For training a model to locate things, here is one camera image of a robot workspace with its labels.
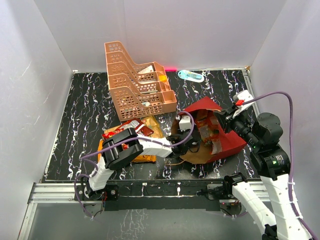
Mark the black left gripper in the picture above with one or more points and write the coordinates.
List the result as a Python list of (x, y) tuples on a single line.
[(179, 134)]

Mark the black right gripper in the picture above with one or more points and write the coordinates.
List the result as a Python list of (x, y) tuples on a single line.
[(225, 121)]

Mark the orange fruit candy bag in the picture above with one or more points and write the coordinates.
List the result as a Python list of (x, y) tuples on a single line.
[(208, 127)]

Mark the red brown paper bag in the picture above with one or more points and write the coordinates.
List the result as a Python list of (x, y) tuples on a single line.
[(231, 142)]

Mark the orange honey dijon chips bag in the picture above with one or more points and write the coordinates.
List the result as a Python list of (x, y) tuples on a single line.
[(138, 159)]

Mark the gold chips bag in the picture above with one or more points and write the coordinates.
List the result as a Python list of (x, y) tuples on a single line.
[(152, 123)]

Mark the dark red Doritos bag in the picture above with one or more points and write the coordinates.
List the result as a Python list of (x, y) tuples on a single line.
[(139, 127)]

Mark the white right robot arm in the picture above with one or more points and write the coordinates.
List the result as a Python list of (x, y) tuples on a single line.
[(283, 221)]

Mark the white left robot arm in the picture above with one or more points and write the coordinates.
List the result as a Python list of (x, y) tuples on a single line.
[(121, 149)]

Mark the blue white blister pack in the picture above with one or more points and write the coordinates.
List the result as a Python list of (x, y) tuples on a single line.
[(190, 76)]

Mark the orange yellow block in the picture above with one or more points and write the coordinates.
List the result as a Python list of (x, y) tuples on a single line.
[(162, 78)]

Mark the pink plastic tiered organizer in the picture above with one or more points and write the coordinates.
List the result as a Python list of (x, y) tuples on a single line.
[(135, 89)]

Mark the pink tape strip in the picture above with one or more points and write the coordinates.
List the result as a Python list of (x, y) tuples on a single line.
[(170, 68)]

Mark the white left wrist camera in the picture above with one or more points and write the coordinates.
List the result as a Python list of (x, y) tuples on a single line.
[(184, 122)]

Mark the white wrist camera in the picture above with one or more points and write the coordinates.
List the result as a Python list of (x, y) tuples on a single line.
[(184, 122), (241, 104)]

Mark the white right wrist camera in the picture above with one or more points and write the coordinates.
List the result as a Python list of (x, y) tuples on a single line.
[(241, 104)]

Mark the black aluminium front rail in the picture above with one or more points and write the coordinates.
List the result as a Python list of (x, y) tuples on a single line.
[(174, 194)]

